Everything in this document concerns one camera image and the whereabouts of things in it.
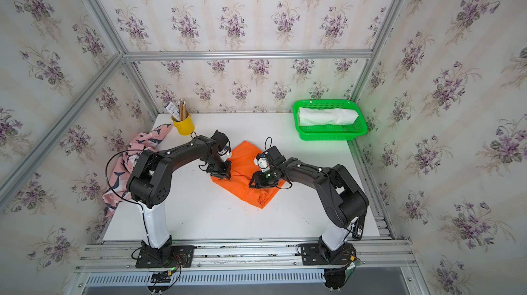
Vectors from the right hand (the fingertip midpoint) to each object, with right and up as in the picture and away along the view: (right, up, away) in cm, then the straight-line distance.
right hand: (256, 185), depth 88 cm
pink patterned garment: (-59, -1, -2) cm, 59 cm away
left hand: (-13, +2, +6) cm, 14 cm away
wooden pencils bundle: (-39, +33, +16) cm, 54 cm away
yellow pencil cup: (-38, +26, +17) cm, 49 cm away
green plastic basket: (+50, +23, +24) cm, 60 cm away
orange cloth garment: (-7, +5, +11) cm, 14 cm away
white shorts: (+41, +32, +23) cm, 56 cm away
